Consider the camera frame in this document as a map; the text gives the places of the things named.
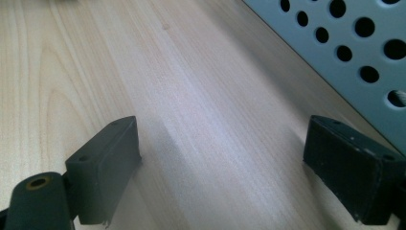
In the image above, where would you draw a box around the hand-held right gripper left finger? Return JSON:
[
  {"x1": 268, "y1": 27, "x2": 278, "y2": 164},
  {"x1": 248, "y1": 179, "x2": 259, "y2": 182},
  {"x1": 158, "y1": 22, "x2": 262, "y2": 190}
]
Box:
[{"x1": 64, "y1": 115, "x2": 143, "y2": 228}]

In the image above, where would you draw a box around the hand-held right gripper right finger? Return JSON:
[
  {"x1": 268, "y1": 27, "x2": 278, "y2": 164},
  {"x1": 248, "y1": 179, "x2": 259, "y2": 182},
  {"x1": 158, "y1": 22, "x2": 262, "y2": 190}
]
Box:
[{"x1": 303, "y1": 114, "x2": 406, "y2": 226}]

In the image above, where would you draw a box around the light blue perforated panel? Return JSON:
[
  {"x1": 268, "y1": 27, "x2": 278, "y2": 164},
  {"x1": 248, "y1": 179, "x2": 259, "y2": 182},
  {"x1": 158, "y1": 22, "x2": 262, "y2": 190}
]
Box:
[{"x1": 241, "y1": 0, "x2": 406, "y2": 156}]

